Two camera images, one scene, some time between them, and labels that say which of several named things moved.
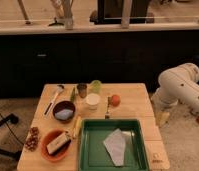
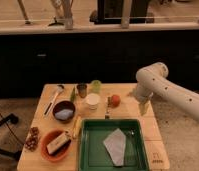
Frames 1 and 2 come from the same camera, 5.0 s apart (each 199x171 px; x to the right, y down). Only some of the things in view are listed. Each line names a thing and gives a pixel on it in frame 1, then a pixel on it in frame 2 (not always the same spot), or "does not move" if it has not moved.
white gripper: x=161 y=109 to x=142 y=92
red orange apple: x=115 y=100 does not move
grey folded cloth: x=115 y=146 does not move
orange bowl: x=50 y=136 does not move
